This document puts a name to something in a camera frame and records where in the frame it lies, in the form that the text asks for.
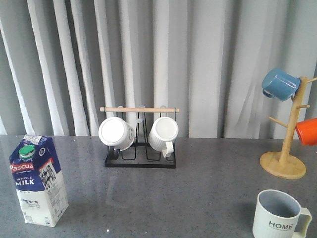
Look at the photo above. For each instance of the white HOME mug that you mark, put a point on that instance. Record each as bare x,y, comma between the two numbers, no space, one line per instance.
279,215

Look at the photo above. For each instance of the black wire mug rack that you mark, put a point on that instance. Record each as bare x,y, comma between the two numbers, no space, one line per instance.
140,154

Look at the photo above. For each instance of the blue white milk carton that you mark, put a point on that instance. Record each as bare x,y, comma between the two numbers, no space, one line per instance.
38,180

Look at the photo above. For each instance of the smooth white mug on rack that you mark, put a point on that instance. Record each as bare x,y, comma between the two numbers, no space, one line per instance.
117,133

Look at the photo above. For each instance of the wooden mug tree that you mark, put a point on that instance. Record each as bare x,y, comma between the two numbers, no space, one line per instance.
282,164

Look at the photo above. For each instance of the ribbed white mug on rack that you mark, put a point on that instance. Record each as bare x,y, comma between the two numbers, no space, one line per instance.
163,134

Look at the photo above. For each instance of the orange mug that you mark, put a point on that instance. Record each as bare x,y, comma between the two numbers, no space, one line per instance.
307,132

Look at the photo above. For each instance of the blue mug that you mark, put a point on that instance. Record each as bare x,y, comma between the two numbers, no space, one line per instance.
280,84

